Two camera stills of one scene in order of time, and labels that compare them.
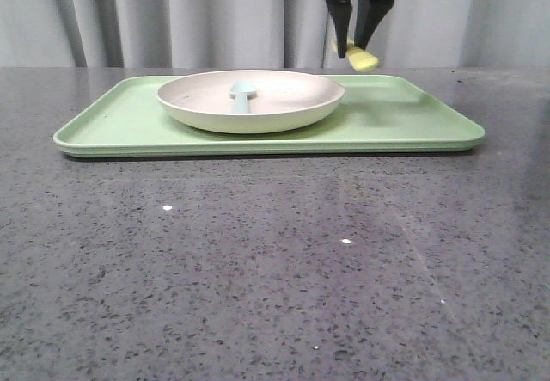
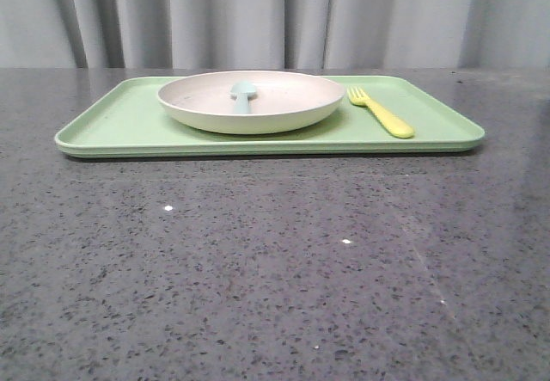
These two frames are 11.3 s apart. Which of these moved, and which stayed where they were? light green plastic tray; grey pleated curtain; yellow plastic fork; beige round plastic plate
Moved: yellow plastic fork
Stayed: beige round plastic plate; grey pleated curtain; light green plastic tray
